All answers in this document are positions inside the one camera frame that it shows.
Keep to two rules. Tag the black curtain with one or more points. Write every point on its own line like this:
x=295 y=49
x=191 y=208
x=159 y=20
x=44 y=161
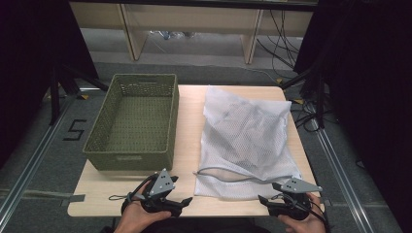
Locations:
x=29 y=64
x=372 y=81

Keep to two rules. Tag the light wooden shelf unit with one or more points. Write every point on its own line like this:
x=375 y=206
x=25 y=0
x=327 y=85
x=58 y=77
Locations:
x=194 y=19

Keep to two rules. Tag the green woven basket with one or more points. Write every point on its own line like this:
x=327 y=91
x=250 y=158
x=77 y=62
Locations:
x=142 y=123

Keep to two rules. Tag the white mesh laundry bag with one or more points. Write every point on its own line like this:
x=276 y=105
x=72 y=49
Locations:
x=249 y=139

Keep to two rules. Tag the metal floor rail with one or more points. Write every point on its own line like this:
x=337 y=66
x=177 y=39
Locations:
x=30 y=161
x=343 y=178

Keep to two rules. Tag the yellow tape marker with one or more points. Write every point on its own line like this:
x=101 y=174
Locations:
x=85 y=96
x=298 y=101
x=279 y=80

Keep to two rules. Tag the person's dark clothing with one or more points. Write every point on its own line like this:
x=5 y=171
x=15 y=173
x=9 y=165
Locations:
x=207 y=226

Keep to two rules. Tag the clear plastic wrapping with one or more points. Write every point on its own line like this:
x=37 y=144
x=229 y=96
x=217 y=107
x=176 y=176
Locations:
x=171 y=34

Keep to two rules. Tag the grey tape strip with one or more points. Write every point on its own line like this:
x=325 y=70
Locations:
x=45 y=194

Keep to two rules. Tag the black metal stand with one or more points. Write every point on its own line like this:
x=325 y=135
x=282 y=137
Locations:
x=320 y=97
x=54 y=97

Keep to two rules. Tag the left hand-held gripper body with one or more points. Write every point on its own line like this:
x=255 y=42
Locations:
x=162 y=186

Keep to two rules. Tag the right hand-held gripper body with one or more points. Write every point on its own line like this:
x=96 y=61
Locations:
x=299 y=186

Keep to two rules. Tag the person's left hand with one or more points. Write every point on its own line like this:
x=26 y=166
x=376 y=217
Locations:
x=134 y=218

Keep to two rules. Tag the person's right hand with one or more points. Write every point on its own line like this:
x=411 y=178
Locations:
x=307 y=226

